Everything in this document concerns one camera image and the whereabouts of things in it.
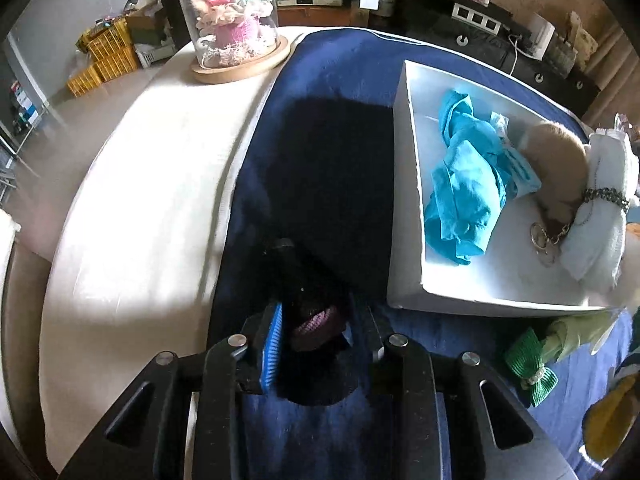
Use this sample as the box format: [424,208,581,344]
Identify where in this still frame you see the metal bead chain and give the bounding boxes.
[529,186,633,257]

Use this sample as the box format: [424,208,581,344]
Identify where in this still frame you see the glass dome with flowers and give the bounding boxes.
[180,0,291,84]

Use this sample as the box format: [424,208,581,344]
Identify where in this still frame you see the yellow green plush toy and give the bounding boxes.
[582,373,639,463]

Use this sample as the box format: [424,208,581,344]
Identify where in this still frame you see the teal cloth garment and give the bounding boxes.
[424,90,540,266]

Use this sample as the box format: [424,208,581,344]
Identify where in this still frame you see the white knitted towel bundle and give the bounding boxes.
[560,129,639,294]

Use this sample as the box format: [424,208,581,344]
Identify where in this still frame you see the black tv cabinet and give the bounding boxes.
[269,0,601,116]

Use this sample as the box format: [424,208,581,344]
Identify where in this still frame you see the white power strip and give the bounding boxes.
[451,2,502,36]

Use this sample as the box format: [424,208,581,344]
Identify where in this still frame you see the green ribbon bow toy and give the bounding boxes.
[503,309,626,409]

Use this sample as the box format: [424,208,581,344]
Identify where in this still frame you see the navy blue round rug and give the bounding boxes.
[207,29,632,479]

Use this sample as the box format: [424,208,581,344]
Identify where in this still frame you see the tan plush toy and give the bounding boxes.
[518,122,589,224]

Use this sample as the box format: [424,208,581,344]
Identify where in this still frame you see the yellow plastic crates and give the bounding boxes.
[66,16,140,98]

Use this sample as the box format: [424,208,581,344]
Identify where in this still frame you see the large white fluffy plush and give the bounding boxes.
[617,223,639,315]

